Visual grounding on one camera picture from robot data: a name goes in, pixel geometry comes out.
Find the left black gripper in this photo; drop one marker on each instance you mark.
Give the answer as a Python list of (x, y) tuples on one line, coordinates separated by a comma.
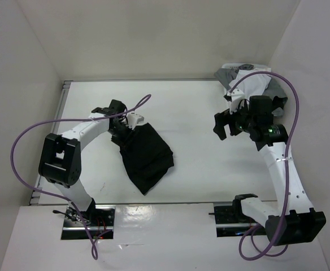
[(119, 141)]

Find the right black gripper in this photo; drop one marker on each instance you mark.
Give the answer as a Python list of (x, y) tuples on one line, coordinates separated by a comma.
[(224, 118)]

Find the black pleated skirt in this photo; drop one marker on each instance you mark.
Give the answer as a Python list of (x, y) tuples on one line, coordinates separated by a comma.
[(146, 157)]

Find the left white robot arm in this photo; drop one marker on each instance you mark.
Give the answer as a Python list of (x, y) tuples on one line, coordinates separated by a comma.
[(60, 162)]

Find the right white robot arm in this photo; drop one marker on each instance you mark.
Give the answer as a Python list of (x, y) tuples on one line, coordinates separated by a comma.
[(295, 220)]

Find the grey garment in basket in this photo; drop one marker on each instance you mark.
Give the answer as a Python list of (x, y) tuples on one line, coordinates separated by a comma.
[(278, 93)]

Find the white laundry basket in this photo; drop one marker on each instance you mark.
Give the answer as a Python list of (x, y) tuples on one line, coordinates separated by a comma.
[(232, 67)]

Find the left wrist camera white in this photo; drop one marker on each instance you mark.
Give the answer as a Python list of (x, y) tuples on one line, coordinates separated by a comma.
[(134, 120)]

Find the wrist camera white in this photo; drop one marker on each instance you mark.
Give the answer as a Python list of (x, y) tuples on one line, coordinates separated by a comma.
[(134, 120), (234, 98)]

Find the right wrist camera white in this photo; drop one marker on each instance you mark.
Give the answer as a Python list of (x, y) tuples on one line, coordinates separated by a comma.
[(234, 98)]

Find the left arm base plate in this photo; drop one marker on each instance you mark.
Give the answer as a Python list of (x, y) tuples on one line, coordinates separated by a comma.
[(101, 226)]

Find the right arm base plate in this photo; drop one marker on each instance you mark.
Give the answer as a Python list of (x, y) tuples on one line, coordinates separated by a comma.
[(228, 224)]

